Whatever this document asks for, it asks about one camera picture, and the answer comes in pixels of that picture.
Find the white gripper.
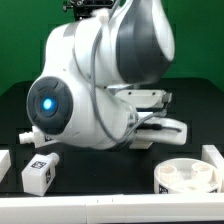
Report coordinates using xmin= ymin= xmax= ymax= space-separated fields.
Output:
xmin=131 ymin=112 xmax=187 ymax=145

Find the white round stool seat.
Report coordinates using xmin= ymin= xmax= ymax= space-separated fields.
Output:
xmin=154 ymin=158 xmax=222 ymax=194

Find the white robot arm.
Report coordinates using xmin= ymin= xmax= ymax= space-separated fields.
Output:
xmin=26 ymin=0 xmax=187 ymax=150

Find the white left block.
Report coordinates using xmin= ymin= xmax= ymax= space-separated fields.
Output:
xmin=0 ymin=150 xmax=11 ymax=182

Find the grey braided cable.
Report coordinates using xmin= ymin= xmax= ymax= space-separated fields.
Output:
xmin=88 ymin=0 xmax=183 ymax=148

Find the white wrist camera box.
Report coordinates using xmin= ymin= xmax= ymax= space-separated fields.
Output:
xmin=115 ymin=90 xmax=172 ymax=110

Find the white right rail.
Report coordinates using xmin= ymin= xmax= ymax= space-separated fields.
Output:
xmin=201 ymin=145 xmax=224 ymax=193

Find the white rail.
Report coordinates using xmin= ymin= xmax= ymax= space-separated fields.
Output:
xmin=201 ymin=145 xmax=224 ymax=193
xmin=0 ymin=193 xmax=224 ymax=224

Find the white front rail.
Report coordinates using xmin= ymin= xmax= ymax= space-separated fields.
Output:
xmin=0 ymin=193 xmax=224 ymax=224

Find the black camera stand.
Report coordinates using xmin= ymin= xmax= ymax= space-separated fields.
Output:
xmin=62 ymin=0 xmax=116 ymax=21

